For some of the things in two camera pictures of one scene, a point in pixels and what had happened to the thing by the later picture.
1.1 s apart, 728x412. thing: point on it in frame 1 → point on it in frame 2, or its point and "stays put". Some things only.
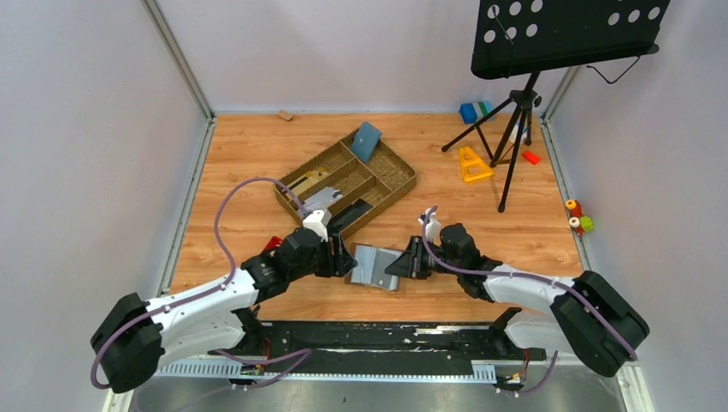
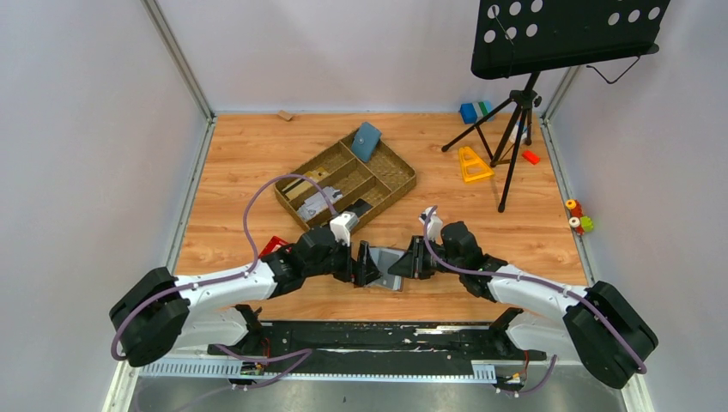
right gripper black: (414, 257) stays put
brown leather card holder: (372, 263) stays put
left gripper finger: (342, 260) → (368, 269)
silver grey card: (320, 201) stays put
